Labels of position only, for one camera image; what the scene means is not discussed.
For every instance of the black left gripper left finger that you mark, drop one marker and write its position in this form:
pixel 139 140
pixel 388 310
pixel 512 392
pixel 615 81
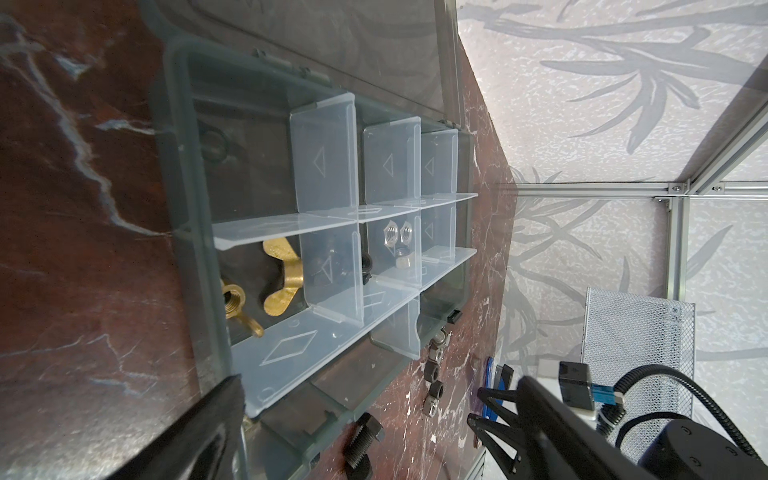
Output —
pixel 201 444

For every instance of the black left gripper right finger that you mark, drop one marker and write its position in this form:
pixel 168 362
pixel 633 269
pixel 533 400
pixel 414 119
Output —
pixel 559 445

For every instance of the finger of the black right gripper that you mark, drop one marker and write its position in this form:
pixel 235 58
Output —
pixel 494 401
pixel 505 444

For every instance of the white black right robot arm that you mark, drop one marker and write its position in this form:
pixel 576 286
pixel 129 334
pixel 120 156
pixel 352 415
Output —
pixel 669 445

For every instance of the blue stapler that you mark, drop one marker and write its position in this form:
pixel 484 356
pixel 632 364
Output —
pixel 497 377

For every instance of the black hex nut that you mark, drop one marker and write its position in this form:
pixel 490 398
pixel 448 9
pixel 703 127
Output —
pixel 431 376

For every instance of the black hex bolt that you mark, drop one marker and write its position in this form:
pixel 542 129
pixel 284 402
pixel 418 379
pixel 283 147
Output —
pixel 368 430

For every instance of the gold wing nut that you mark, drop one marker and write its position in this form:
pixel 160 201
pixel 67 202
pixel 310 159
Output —
pixel 277 302
pixel 234 302

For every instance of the silver nut in box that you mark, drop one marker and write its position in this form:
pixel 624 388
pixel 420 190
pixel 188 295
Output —
pixel 398 235

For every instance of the grey compartment organizer box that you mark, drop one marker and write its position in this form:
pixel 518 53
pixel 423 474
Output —
pixel 317 121

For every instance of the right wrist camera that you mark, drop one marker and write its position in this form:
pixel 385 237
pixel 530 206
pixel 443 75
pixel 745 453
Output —
pixel 571 383

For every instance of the white wire mesh basket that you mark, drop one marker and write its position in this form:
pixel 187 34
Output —
pixel 623 331

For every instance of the aluminium horizontal frame bar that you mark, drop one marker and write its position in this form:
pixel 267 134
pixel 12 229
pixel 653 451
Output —
pixel 610 190

